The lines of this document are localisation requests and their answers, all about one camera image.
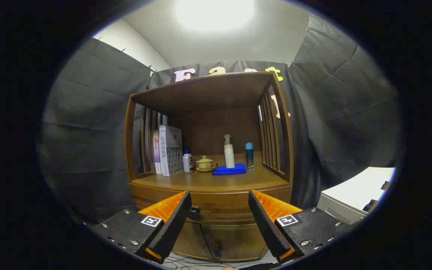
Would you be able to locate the folded blue cloth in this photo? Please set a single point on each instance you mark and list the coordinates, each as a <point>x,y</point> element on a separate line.
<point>231,170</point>

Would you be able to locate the thin purple book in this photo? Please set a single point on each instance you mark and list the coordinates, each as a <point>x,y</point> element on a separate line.
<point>156,153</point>

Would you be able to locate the black backdrop cloth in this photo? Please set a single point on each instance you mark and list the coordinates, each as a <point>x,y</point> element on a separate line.
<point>88,131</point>

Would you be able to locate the white pump bottle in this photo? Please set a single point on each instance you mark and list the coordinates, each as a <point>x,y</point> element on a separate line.
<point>229,155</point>

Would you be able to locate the wooden cabinet door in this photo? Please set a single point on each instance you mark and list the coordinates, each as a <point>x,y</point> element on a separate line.
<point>189,240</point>
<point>238,240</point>

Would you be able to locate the brown wooden drawer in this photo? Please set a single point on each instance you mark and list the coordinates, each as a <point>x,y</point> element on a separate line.
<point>219,202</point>

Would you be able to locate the thick white book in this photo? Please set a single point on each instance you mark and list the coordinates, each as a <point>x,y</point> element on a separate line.
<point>169,150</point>

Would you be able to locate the yellow lidded tea cup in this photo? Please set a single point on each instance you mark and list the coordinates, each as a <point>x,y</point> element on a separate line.
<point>204,164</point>

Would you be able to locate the clear blue bottle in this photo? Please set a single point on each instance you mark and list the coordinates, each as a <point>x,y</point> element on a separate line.
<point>249,155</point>

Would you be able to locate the wooden countertop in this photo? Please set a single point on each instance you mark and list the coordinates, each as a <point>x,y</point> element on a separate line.
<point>208,182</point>

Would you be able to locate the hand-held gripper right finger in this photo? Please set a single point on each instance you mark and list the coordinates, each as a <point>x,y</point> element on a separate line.
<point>268,228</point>

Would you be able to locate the brown wooden cabinet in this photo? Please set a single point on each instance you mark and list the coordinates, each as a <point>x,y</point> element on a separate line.
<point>208,93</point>

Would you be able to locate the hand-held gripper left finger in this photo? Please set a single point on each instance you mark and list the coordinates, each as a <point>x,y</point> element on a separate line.
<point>173,228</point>

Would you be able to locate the white bottle with blue cap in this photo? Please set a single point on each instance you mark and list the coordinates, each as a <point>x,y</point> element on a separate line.
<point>188,163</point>

